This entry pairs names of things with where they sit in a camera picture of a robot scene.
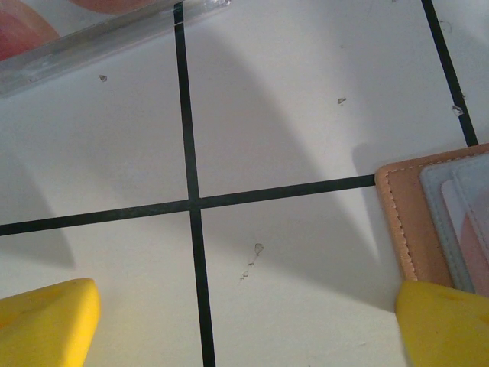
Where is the clear acrylic card stand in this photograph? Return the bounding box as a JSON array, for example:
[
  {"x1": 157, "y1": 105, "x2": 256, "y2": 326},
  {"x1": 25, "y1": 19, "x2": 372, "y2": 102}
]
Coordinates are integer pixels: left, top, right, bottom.
[{"x1": 0, "y1": 0, "x2": 232, "y2": 99}]

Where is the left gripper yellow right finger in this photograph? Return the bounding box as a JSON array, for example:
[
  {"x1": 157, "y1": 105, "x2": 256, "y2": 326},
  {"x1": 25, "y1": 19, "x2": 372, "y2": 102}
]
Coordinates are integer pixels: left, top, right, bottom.
[{"x1": 395, "y1": 281, "x2": 489, "y2": 367}]

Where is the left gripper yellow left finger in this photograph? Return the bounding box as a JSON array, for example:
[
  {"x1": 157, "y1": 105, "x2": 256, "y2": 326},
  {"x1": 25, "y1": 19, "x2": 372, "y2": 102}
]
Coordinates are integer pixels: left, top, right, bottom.
[{"x1": 0, "y1": 278, "x2": 102, "y2": 367}]

